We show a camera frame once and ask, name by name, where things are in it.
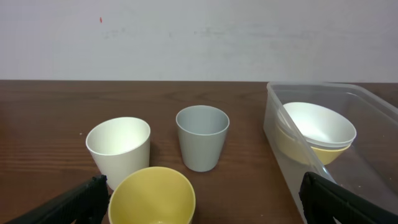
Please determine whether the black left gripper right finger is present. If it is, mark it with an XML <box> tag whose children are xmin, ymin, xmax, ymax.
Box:
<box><xmin>299</xmin><ymin>172</ymin><xmax>397</xmax><ymax>224</ymax></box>

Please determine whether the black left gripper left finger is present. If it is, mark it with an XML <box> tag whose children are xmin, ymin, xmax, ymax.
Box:
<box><xmin>7</xmin><ymin>175</ymin><xmax>110</xmax><ymax>224</ymax></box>

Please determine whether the yellow plastic bowl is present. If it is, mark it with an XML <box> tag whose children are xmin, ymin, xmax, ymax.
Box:
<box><xmin>275</xmin><ymin>124</ymin><xmax>351</xmax><ymax>165</ymax></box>

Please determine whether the white plastic bowl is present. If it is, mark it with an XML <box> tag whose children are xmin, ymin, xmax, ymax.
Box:
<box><xmin>283</xmin><ymin>102</ymin><xmax>357</xmax><ymax>149</ymax></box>

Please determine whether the clear plastic storage container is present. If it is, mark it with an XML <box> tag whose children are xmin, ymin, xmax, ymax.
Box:
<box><xmin>263</xmin><ymin>82</ymin><xmax>397</xmax><ymax>223</ymax></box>

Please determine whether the white plastic cup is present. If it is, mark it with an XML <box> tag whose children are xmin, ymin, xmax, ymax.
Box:
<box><xmin>86</xmin><ymin>117</ymin><xmax>151</xmax><ymax>190</ymax></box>

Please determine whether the yellow plastic cup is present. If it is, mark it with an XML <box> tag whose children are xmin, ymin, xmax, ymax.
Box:
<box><xmin>108</xmin><ymin>167</ymin><xmax>196</xmax><ymax>224</ymax></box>

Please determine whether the grey plastic cup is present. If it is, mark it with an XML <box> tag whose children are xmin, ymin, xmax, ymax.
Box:
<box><xmin>175</xmin><ymin>105</ymin><xmax>230</xmax><ymax>172</ymax></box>

